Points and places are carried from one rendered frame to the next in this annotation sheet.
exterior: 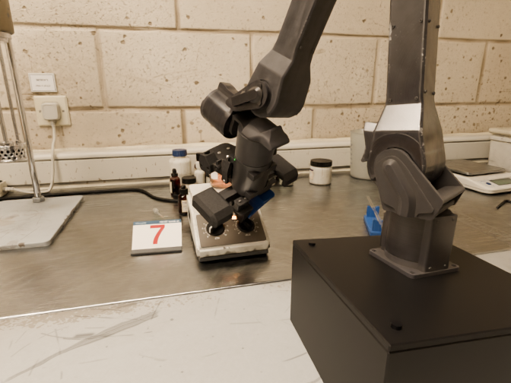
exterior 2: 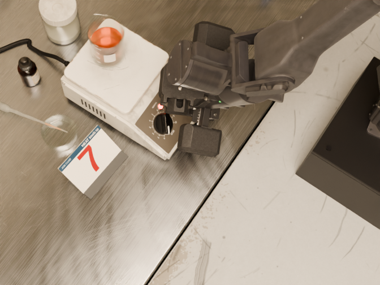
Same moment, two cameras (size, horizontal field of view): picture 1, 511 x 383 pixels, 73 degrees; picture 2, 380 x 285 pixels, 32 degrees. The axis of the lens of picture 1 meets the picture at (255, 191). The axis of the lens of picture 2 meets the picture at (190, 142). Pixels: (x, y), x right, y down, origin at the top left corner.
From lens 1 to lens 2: 83 cm
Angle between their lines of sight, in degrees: 62
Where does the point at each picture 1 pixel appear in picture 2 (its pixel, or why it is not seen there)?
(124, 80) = not seen: outside the picture
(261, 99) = (286, 89)
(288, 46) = (316, 50)
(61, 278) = (80, 274)
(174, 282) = (177, 201)
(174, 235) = (106, 146)
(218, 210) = (217, 146)
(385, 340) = not seen: outside the picture
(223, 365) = (293, 242)
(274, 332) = (296, 194)
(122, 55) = not seen: outside the picture
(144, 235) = (81, 172)
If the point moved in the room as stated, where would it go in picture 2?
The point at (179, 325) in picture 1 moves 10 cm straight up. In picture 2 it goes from (234, 237) to (244, 224)
